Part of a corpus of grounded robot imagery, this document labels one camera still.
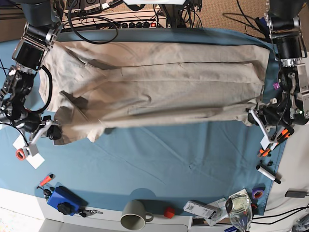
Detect blue box with knob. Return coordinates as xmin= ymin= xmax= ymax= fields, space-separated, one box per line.
xmin=47 ymin=186 xmax=83 ymax=216

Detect beige ceramic mug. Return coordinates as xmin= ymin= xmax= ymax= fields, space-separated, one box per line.
xmin=120 ymin=200 xmax=154 ymax=231

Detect red tape roll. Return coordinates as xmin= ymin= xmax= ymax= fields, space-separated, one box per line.
xmin=15 ymin=148 xmax=27 ymax=161

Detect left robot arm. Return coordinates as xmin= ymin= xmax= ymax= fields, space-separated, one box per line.
xmin=247 ymin=0 xmax=309 ymax=157

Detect beige T-shirt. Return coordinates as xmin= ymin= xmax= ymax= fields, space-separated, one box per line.
xmin=43 ymin=42 xmax=269 ymax=145

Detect white barcode package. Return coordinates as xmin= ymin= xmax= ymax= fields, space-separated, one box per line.
xmin=183 ymin=201 xmax=218 ymax=219

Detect white black marker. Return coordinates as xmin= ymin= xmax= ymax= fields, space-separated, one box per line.
xmin=256 ymin=165 xmax=281 ymax=184

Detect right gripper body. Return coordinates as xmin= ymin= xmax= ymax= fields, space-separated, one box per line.
xmin=27 ymin=119 xmax=58 ymax=146

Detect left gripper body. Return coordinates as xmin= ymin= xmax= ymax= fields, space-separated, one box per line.
xmin=246 ymin=108 xmax=278 ymax=150

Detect small red cube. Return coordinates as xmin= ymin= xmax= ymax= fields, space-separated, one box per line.
xmin=164 ymin=206 xmax=175 ymax=219

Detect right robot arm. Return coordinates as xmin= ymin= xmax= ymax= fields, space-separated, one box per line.
xmin=0 ymin=0 xmax=65 ymax=160

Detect clear wine glass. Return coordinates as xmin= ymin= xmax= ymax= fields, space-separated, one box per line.
xmin=225 ymin=193 xmax=253 ymax=232

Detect blue table cloth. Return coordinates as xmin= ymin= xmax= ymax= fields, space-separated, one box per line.
xmin=0 ymin=27 xmax=300 ymax=216

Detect white paper sheet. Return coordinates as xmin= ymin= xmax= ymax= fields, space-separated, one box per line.
xmin=13 ymin=135 xmax=45 ymax=169

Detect orange marker pen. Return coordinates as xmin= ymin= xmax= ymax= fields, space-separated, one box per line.
xmin=37 ymin=174 xmax=54 ymax=189

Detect orange black utility knife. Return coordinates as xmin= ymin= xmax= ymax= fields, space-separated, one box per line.
xmin=257 ymin=127 xmax=295 ymax=157

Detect purple tape roll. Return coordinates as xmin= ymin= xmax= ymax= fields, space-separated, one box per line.
xmin=252 ymin=188 xmax=264 ymax=200

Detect black phone on table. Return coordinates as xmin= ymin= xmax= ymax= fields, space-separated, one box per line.
xmin=285 ymin=189 xmax=309 ymax=198

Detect metal keys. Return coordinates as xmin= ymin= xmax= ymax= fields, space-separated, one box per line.
xmin=78 ymin=209 xmax=103 ymax=218

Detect black power strip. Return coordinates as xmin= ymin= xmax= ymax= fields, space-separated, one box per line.
xmin=120 ymin=21 xmax=163 ymax=29

